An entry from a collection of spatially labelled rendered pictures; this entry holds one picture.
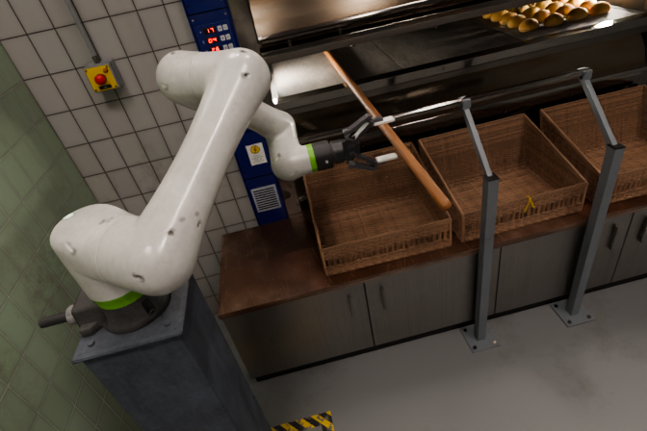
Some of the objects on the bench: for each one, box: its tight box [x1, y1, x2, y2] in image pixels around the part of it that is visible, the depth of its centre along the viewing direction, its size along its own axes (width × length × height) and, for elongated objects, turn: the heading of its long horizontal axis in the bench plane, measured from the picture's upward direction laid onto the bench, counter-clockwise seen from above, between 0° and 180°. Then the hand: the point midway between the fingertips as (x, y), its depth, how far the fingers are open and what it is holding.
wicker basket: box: [303, 141, 452, 276], centre depth 183 cm, size 49×56×28 cm
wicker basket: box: [418, 114, 588, 242], centre depth 186 cm, size 49×56×28 cm
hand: (392, 138), depth 132 cm, fingers open, 13 cm apart
